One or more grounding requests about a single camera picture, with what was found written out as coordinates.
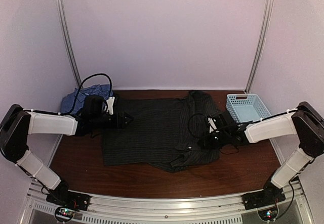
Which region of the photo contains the blue checked shirt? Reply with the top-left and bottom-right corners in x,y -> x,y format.
60,84 -> 113,114

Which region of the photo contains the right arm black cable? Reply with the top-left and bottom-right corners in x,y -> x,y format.
188,113 -> 212,140

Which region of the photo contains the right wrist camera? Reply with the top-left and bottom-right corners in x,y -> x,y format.
208,117 -> 219,133

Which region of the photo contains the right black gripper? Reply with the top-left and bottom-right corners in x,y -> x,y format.
197,130 -> 230,150

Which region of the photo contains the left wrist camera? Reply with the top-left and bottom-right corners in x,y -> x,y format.
105,97 -> 115,115

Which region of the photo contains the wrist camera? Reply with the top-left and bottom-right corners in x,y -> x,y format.
208,117 -> 219,133
105,97 -> 115,115

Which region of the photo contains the light blue perforated plastic basket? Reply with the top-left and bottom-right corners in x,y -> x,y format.
226,94 -> 271,123

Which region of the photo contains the aluminium corner post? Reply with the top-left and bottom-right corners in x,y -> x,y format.
245,0 -> 274,93
56,0 -> 82,86

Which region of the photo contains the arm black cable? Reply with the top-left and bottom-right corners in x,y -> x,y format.
188,113 -> 212,140
73,73 -> 113,113

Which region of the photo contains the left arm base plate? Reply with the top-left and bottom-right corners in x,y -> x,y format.
46,192 -> 91,223

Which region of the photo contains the aluminium front rail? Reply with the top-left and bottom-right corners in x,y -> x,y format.
18,181 -> 315,223

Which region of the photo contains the right aluminium corner post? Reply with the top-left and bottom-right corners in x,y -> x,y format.
245,0 -> 274,93

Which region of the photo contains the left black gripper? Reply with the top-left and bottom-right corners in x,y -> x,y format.
91,111 -> 134,129

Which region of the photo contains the left aluminium corner post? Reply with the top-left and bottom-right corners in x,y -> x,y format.
56,0 -> 82,86

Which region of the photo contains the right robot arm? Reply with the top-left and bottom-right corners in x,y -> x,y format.
198,101 -> 323,209

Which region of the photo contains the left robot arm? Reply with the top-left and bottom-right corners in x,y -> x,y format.
1,96 -> 134,206

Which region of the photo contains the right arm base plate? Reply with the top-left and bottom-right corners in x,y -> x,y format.
242,190 -> 286,222

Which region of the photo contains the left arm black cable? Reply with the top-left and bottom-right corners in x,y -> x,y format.
73,73 -> 113,113

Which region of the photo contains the black pinstriped long sleeve shirt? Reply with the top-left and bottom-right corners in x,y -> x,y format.
102,91 -> 221,172

